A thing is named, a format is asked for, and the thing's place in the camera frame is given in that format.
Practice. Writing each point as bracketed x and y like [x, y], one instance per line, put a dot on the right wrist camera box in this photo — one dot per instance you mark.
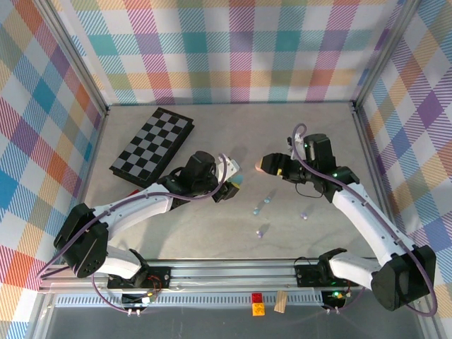
[290, 142]

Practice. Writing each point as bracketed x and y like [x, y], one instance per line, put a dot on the aluminium side rail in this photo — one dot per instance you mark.
[374, 155]
[91, 159]

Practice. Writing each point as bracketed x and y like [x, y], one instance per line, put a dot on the small wooden block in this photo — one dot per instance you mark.
[280, 302]

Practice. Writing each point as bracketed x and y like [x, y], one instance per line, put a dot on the aluminium frame post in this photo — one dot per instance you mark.
[384, 53]
[78, 65]

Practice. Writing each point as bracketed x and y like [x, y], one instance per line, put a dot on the black and white chessboard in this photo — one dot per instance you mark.
[152, 144]

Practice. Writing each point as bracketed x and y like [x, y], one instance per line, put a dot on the red plastic brick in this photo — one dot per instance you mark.
[134, 193]

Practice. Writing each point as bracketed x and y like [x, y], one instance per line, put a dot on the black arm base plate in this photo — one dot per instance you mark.
[159, 277]
[307, 275]

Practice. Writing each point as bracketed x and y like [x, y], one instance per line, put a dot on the orange studded brick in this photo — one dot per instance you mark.
[258, 309]

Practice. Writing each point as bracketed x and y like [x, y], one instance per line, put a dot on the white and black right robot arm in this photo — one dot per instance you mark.
[367, 219]

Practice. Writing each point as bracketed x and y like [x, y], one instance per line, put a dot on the blue earbud charging case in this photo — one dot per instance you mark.
[239, 178]

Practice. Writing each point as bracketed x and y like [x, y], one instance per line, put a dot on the pink earbud charging case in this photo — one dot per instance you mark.
[258, 169]

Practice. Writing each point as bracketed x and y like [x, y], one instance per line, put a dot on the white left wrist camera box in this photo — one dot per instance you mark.
[229, 169]

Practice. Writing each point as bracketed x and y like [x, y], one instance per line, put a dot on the small red studded brick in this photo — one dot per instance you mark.
[257, 297]

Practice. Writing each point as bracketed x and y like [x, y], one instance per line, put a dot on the aluminium mounting rail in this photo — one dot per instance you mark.
[229, 275]

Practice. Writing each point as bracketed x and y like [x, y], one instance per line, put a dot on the small controller board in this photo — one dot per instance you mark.
[136, 300]
[335, 296]

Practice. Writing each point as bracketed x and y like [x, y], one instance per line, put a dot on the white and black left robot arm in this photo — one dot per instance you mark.
[141, 206]

